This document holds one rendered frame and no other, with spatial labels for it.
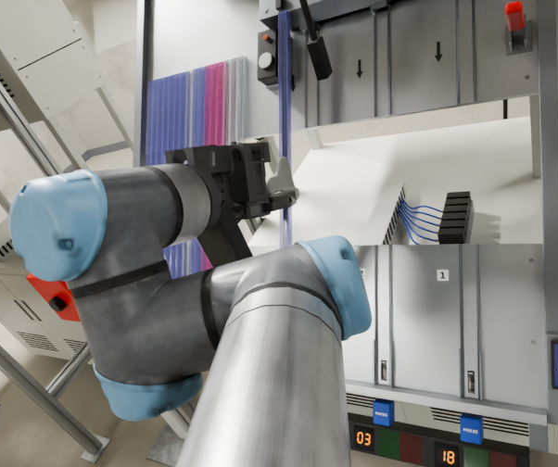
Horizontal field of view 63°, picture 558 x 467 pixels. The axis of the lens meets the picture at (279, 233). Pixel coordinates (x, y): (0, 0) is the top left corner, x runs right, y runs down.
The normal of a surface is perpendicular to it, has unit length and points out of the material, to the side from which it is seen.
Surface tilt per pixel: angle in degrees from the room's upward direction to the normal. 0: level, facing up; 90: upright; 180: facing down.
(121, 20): 90
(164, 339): 60
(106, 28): 90
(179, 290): 5
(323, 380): 66
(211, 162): 90
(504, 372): 48
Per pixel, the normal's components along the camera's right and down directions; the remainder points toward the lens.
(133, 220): 0.78, -0.19
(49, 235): -0.51, 0.20
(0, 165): 0.91, -0.11
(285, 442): 0.24, -0.90
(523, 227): -0.33, -0.77
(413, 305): -0.51, -0.06
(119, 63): -0.26, 0.62
